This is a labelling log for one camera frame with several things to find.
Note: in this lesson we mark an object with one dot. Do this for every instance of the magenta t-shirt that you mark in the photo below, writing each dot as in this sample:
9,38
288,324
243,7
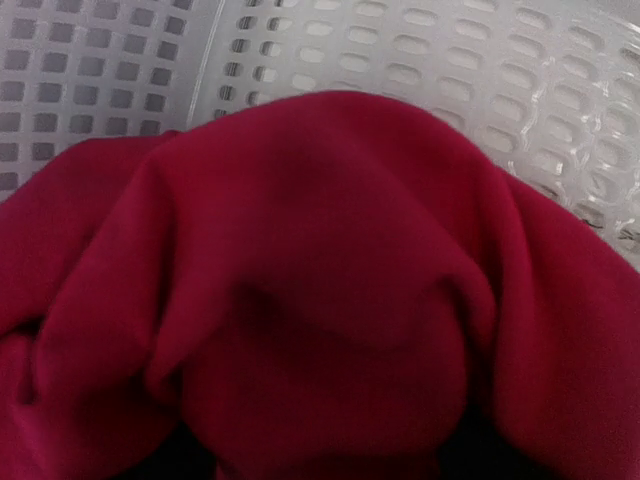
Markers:
317,288

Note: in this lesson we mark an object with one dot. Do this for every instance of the white plastic perforated basket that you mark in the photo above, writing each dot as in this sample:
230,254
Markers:
548,89

